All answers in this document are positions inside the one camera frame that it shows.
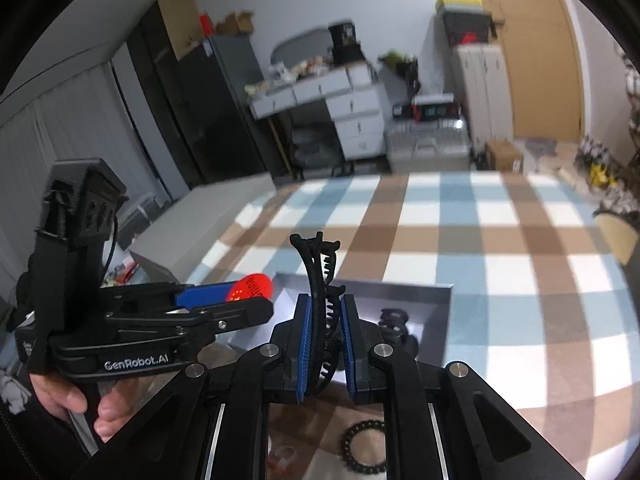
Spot black hair claw clip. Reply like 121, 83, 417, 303
290, 231, 346, 399

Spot round China flag badge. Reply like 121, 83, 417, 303
226, 273, 273, 302

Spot person's left hand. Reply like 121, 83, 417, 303
29, 374, 142, 442

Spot black hair clip in box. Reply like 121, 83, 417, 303
378, 309, 419, 359

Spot grey cardboard box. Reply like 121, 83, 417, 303
226, 271, 455, 366

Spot plaid bed sheet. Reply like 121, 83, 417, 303
186, 171, 639, 479

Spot black cabinet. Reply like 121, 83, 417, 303
127, 0, 268, 188

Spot silver suitcase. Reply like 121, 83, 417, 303
384, 118, 472, 174

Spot white dressing desk with drawers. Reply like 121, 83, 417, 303
250, 62, 392, 162

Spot brown cardboard box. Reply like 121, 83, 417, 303
486, 140, 524, 174

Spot black red box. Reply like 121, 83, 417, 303
392, 93, 461, 122

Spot white tall suitcase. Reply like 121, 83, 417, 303
452, 44, 513, 153

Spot stacked shoe boxes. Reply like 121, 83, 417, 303
435, 0, 498, 48

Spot wooden door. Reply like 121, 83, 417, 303
483, 0, 584, 142

